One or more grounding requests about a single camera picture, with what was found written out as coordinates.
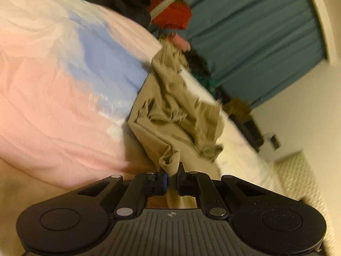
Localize dark wall socket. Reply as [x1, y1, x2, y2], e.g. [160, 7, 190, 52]
[270, 134, 282, 149]

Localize wide blue curtain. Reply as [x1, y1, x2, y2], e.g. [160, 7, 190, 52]
[184, 0, 330, 110]

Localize tan shirt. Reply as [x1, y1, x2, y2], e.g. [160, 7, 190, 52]
[0, 43, 225, 232]

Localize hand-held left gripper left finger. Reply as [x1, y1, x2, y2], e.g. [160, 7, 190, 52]
[77, 172, 169, 217]

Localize black sofa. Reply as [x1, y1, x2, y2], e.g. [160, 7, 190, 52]
[234, 112, 266, 153]

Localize red garment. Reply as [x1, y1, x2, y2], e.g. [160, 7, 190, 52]
[153, 1, 193, 31]

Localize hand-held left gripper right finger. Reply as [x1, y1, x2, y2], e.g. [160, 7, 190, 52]
[177, 163, 267, 218]

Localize pink garment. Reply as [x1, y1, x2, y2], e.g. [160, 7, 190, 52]
[170, 33, 191, 53]

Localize cream textured pillow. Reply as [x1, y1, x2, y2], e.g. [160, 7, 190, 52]
[274, 151, 333, 246]

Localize brown paper bag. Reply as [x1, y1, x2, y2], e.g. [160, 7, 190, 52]
[226, 97, 254, 117]

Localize black crumpled clothes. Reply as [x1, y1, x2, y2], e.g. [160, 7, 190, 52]
[185, 51, 211, 75]

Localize black garment on bed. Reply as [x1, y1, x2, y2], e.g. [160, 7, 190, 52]
[53, 0, 153, 29]

